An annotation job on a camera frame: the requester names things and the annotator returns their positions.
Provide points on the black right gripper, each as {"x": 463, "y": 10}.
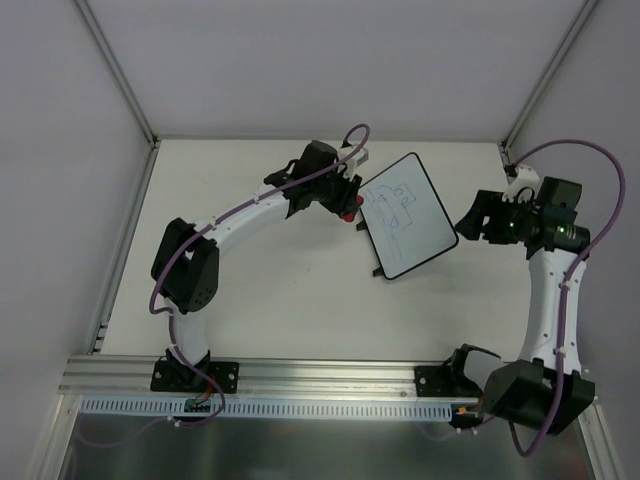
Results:
{"x": 486, "y": 216}

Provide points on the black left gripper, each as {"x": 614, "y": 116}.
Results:
{"x": 345, "y": 195}

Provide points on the red bone-shaped eraser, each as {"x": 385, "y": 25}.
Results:
{"x": 351, "y": 210}

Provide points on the black-framed small whiteboard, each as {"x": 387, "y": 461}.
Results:
{"x": 405, "y": 219}

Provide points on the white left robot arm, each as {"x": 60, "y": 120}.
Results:
{"x": 187, "y": 264}

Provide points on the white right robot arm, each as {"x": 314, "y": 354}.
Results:
{"x": 543, "y": 389}

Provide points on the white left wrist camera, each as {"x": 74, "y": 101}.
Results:
{"x": 350, "y": 159}

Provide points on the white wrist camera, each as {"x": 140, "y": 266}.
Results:
{"x": 523, "y": 183}
{"x": 350, "y": 159}

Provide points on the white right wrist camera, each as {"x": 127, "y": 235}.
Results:
{"x": 523, "y": 183}

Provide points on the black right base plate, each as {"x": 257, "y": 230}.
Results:
{"x": 443, "y": 381}

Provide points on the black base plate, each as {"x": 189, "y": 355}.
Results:
{"x": 222, "y": 377}
{"x": 443, "y": 381}

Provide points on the aluminium right corner post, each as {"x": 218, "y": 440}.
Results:
{"x": 563, "y": 48}

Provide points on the aluminium corner post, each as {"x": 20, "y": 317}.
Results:
{"x": 108, "y": 56}
{"x": 563, "y": 48}

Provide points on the white slotted cable duct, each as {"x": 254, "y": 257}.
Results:
{"x": 268, "y": 408}

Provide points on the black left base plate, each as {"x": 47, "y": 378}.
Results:
{"x": 222, "y": 377}

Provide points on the aluminium mounting rail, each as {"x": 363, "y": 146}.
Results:
{"x": 258, "y": 378}

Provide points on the aluminium left corner post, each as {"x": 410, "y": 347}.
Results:
{"x": 108, "y": 56}

